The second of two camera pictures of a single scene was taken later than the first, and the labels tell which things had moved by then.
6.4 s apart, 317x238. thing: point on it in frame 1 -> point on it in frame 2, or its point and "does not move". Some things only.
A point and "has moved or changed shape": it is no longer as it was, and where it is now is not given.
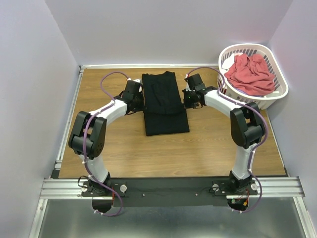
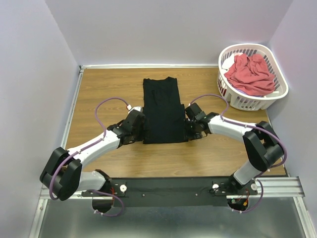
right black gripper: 189,101 -> 192,130
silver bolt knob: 215,186 does not move
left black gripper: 138,104 -> 138,134
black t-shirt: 164,108 has moved or changed shape
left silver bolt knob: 123,188 does not move
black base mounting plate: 170,192 does not move
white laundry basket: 250,73 does not move
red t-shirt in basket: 250,75 does not move
